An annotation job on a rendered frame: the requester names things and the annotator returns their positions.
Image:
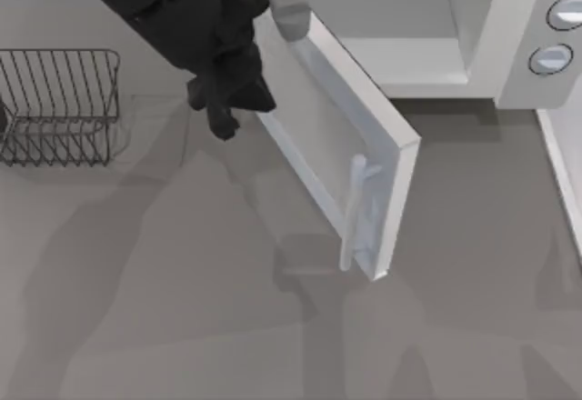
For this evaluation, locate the pale grey rounded box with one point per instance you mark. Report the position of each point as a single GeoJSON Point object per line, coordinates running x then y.
{"type": "Point", "coordinates": [291, 13]}

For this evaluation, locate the white microwave door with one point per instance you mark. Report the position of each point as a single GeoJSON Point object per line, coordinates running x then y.
{"type": "Point", "coordinates": [345, 145]}

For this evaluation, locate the pale microwave oven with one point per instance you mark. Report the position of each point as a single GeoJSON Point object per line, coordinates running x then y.
{"type": "Point", "coordinates": [491, 32]}

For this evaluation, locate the small grey microwave knob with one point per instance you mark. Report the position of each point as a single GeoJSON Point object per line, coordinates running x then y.
{"type": "Point", "coordinates": [550, 59]}

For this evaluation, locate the large grey microwave knob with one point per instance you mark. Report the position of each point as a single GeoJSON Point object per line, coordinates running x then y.
{"type": "Point", "coordinates": [566, 14]}

